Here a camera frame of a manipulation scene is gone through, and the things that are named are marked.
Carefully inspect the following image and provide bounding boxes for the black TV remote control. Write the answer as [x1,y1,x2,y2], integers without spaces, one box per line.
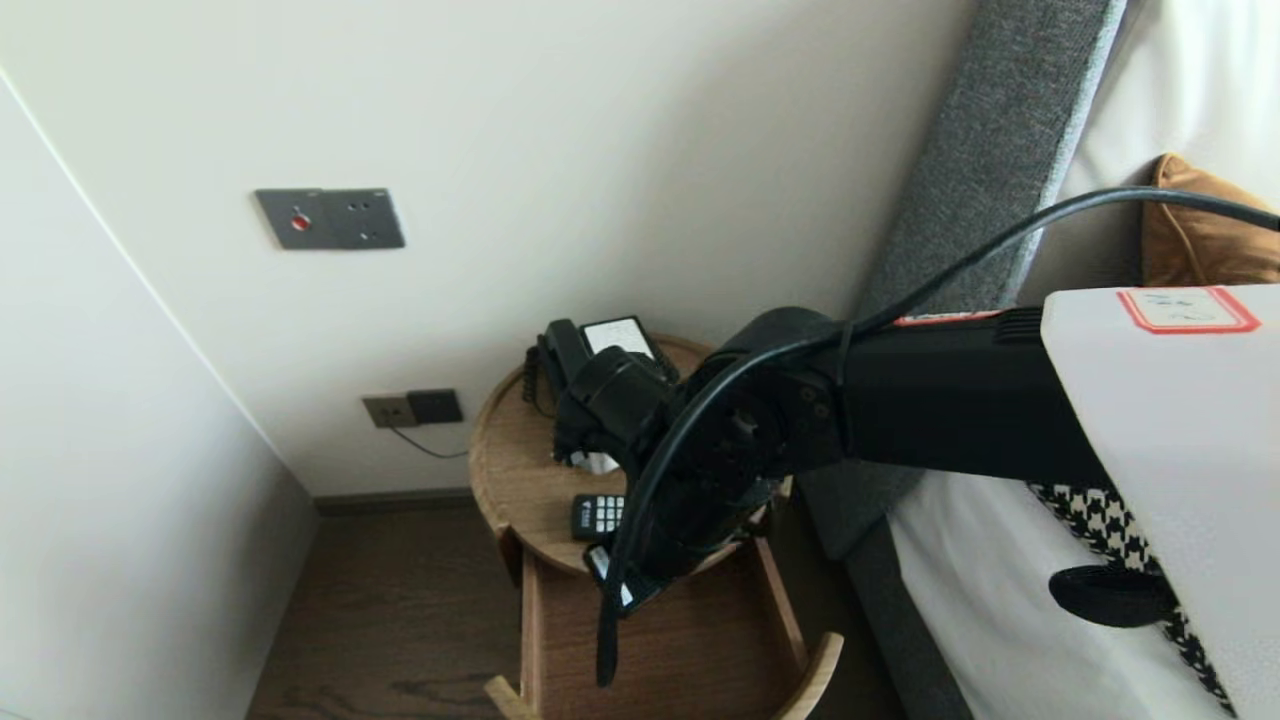
[571,494,629,543]

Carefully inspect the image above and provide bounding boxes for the black telephone base white keypad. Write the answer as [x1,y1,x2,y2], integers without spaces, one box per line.
[535,317,681,466]

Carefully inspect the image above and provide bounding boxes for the black telephone handset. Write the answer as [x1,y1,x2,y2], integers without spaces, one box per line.
[543,320,593,401]

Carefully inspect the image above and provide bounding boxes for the dark grey power socket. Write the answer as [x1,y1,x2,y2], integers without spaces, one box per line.
[406,388,465,426]

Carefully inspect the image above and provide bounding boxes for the brown wooden baseboard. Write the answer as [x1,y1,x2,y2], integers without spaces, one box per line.
[315,487,479,517]

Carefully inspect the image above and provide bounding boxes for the white bed sheet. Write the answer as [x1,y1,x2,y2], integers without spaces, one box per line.
[888,468,1226,720]

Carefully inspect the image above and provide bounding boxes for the grey fabric headboard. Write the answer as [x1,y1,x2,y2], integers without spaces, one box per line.
[795,0,1126,563]

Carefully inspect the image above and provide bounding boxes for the black white houndstooth pillow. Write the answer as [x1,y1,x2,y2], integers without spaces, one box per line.
[1030,483,1236,716]

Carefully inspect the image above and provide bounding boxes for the beige upholstered headboard panel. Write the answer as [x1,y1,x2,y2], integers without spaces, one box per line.
[1015,150,1161,306]

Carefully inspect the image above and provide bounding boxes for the orange-brown velvet cushion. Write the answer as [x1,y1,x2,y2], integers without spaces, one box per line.
[1140,153,1280,289]

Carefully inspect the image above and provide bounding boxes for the thin black telephone cable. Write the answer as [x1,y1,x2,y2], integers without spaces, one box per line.
[388,425,471,461]

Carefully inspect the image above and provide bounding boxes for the beige wall data socket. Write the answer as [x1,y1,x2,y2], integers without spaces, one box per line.
[362,395,419,430]

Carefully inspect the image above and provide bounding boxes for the grey fabric bed frame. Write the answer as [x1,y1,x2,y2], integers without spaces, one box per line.
[843,518,976,720]

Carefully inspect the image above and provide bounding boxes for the grey wall switch panel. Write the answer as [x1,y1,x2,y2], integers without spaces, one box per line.
[255,188,407,251]

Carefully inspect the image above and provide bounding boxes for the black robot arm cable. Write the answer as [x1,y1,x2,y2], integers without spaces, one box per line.
[605,185,1280,611]

